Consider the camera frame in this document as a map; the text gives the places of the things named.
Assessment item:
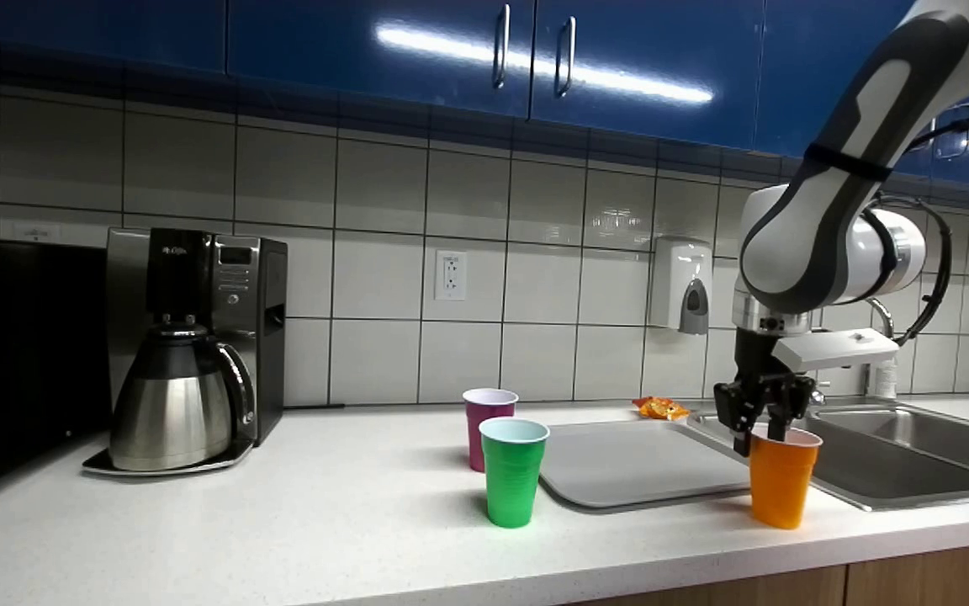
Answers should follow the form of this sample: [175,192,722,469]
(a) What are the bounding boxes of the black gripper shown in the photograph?
[715,322,822,457]

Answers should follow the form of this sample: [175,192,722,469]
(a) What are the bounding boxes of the orange plastic cup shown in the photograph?
[748,423,828,531]

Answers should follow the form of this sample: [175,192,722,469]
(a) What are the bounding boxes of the green plastic cup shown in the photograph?
[478,414,556,531]

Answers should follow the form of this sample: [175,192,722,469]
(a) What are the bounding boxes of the purple plastic cup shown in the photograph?
[462,389,523,476]

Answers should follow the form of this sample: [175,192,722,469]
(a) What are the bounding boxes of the grey plastic tray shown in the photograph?
[534,419,758,514]

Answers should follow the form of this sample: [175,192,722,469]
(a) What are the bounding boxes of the stainless steel double sink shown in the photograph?
[679,400,969,514]

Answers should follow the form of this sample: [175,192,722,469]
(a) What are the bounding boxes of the wooden base cabinet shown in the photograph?
[582,535,969,606]

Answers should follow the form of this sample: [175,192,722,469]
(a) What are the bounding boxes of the black coffee maker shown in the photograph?
[80,227,293,482]

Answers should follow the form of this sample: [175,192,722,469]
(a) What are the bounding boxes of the steel coffee carafe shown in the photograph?
[108,326,258,472]

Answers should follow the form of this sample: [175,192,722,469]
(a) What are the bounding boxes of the black microwave oven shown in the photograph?
[0,232,112,500]

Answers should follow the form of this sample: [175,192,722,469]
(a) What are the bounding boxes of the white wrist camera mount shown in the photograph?
[768,326,903,374]

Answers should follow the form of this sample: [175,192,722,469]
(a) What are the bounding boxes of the white wall soap dispenser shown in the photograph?
[651,237,718,337]

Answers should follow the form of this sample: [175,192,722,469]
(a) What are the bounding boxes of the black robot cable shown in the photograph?
[865,106,969,347]

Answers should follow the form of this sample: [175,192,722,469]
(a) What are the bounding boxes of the white wall outlet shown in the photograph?
[431,247,475,308]

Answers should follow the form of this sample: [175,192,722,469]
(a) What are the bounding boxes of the silver cabinet handle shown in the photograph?
[552,12,579,102]
[934,102,969,159]
[490,0,512,96]

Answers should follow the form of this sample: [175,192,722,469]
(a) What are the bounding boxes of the blue wall cabinets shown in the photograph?
[0,0,969,196]

